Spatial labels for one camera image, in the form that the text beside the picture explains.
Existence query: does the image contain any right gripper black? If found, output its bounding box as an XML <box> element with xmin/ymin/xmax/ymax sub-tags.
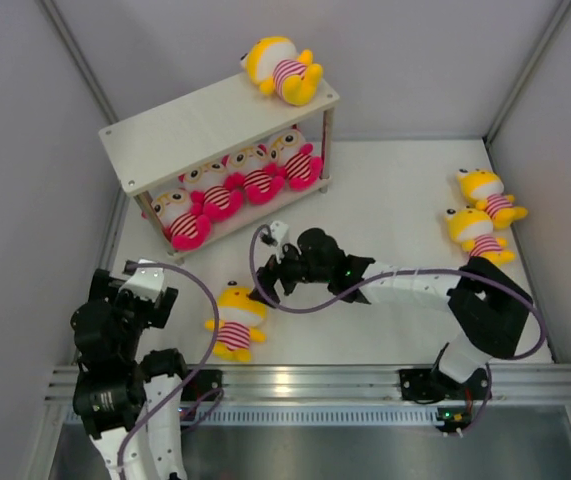
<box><xmin>251</xmin><ymin>237</ymin><xmax>332</xmax><ymax>308</ymax></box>

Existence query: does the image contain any pink plush with glasses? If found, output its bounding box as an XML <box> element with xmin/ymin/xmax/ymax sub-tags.
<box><xmin>223</xmin><ymin>143</ymin><xmax>285</xmax><ymax>205</ymax></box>

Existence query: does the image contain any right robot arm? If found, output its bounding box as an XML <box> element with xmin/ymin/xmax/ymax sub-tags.
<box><xmin>249</xmin><ymin>222</ymin><xmax>536</xmax><ymax>397</ymax></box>

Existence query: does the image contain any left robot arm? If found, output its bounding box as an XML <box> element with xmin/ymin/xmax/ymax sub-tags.
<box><xmin>70</xmin><ymin>263</ymin><xmax>191</xmax><ymax>479</ymax></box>

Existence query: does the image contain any pink plush shelf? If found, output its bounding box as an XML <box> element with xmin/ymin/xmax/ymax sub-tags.
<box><xmin>152</xmin><ymin>187</ymin><xmax>212</xmax><ymax>251</ymax></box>
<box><xmin>178</xmin><ymin>160</ymin><xmax>244</xmax><ymax>222</ymax></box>

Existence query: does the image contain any pink plush shelf left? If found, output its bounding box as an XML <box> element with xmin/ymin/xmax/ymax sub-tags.
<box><xmin>152</xmin><ymin>187</ymin><xmax>212</xmax><ymax>251</ymax></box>

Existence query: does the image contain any white two-tier shelf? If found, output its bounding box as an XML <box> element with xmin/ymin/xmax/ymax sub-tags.
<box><xmin>99</xmin><ymin>73</ymin><xmax>340</xmax><ymax>262</ymax></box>

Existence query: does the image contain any yellow plush on shelf top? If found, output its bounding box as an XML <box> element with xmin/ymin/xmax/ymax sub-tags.
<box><xmin>239</xmin><ymin>36</ymin><xmax>324</xmax><ymax>106</ymax></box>

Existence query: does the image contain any yellow frog plush front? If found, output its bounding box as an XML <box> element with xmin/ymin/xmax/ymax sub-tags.
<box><xmin>212</xmin><ymin>280</ymin><xmax>268</xmax><ymax>363</ymax></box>

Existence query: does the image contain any yellow plush right front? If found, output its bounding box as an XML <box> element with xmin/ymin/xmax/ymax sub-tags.
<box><xmin>444</xmin><ymin>207</ymin><xmax>516</xmax><ymax>266</ymax></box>

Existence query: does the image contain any yellow plush right back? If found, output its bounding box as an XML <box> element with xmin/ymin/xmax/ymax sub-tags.
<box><xmin>455</xmin><ymin>168</ymin><xmax>529</xmax><ymax>229</ymax></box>

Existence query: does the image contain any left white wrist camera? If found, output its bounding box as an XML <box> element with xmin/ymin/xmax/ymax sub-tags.
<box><xmin>119</xmin><ymin>259</ymin><xmax>165</xmax><ymax>301</ymax></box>

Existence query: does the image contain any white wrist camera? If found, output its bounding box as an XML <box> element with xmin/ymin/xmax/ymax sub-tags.
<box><xmin>119</xmin><ymin>259</ymin><xmax>165</xmax><ymax>301</ymax></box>
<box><xmin>260</xmin><ymin>220</ymin><xmax>289</xmax><ymax>261</ymax></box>

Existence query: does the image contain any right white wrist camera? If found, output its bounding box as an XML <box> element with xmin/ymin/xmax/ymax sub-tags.
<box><xmin>260</xmin><ymin>220</ymin><xmax>289</xmax><ymax>261</ymax></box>

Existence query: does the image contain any white slotted cable duct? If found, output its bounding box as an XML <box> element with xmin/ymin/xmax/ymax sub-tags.
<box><xmin>64</xmin><ymin>403</ymin><xmax>441</xmax><ymax>426</ymax></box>

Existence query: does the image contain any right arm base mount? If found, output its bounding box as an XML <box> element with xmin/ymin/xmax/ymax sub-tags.
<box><xmin>398</xmin><ymin>364</ymin><xmax>493</xmax><ymax>437</ymax></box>

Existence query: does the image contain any left corner aluminium post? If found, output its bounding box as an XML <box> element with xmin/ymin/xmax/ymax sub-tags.
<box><xmin>36</xmin><ymin>0</ymin><xmax>118</xmax><ymax>124</ymax></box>

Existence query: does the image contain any corner aluminium post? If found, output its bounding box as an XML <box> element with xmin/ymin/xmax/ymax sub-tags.
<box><xmin>36</xmin><ymin>0</ymin><xmax>118</xmax><ymax>124</ymax></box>
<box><xmin>483</xmin><ymin>0</ymin><xmax>571</xmax><ymax>149</ymax></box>

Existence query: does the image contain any aluminium front rail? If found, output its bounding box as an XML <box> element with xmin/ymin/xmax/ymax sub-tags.
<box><xmin>44</xmin><ymin>364</ymin><xmax>571</xmax><ymax>401</ymax></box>

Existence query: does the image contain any right corner aluminium post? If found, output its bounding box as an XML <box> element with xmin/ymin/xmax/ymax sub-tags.
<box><xmin>483</xmin><ymin>0</ymin><xmax>571</xmax><ymax>149</ymax></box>

